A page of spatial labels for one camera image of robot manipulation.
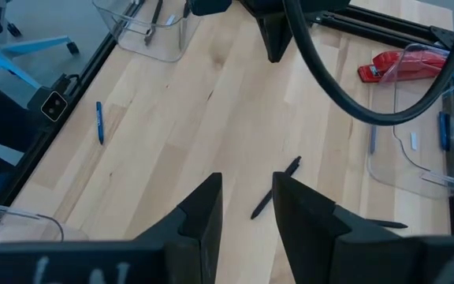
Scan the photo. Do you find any black looped cable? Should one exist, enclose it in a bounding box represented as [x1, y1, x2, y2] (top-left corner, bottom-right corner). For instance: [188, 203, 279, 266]
[281, 0, 454, 127]

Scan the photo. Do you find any black aluminium table frame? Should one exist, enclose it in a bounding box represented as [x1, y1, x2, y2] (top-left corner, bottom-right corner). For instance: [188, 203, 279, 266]
[0, 0, 454, 237]

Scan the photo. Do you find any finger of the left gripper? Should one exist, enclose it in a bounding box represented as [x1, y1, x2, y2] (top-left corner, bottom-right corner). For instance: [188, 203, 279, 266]
[255, 13, 295, 64]

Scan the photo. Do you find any clear plastic bin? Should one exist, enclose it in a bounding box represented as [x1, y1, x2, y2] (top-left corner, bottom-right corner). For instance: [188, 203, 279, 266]
[0, 202, 91, 253]
[367, 42, 454, 200]
[91, 0, 205, 64]

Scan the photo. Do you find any light blue office chair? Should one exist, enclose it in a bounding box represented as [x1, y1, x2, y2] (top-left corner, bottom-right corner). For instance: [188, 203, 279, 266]
[0, 0, 81, 91]

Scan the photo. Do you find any small black camera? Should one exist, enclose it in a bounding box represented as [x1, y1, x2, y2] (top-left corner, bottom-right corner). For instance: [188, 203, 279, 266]
[26, 73, 81, 123]

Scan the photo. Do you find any red stapler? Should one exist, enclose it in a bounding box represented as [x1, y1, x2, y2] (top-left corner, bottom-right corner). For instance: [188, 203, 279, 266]
[356, 49, 448, 84]

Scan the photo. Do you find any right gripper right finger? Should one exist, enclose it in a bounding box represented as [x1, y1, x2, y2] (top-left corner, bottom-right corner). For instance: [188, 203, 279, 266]
[272, 171, 454, 284]

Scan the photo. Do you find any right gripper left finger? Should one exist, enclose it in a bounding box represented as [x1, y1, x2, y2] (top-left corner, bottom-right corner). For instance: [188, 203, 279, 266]
[0, 172, 224, 284]

